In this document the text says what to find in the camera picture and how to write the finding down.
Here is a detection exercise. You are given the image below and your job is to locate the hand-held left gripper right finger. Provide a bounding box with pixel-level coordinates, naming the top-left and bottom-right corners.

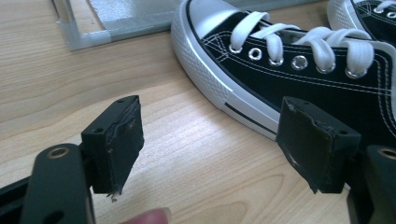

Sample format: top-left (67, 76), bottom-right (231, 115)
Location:
top-left (276, 95), bottom-right (362, 194)

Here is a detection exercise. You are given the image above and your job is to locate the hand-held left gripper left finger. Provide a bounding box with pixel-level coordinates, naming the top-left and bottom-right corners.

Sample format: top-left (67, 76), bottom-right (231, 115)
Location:
top-left (80, 94), bottom-right (146, 196)

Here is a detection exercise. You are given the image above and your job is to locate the black white canvas sneaker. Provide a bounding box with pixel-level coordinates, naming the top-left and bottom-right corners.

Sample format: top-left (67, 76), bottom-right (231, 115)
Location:
top-left (170, 0), bottom-right (396, 150)
top-left (326, 0), bottom-right (396, 48)

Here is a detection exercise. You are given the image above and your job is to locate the grey metal shoe rack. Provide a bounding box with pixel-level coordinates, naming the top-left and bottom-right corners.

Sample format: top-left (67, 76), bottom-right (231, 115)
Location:
top-left (50, 0), bottom-right (328, 52)

